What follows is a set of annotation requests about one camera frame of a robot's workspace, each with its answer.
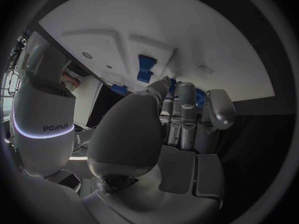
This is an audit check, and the white task board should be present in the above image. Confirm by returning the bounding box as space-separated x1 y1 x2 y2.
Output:
30 0 276 106

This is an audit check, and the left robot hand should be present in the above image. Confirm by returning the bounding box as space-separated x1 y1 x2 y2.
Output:
81 76 237 224

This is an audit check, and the blue block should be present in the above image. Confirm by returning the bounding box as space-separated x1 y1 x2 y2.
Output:
137 54 157 73
111 84 129 96
136 71 154 84
168 79 207 109

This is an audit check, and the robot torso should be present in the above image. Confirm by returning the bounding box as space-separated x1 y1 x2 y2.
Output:
10 41 77 178

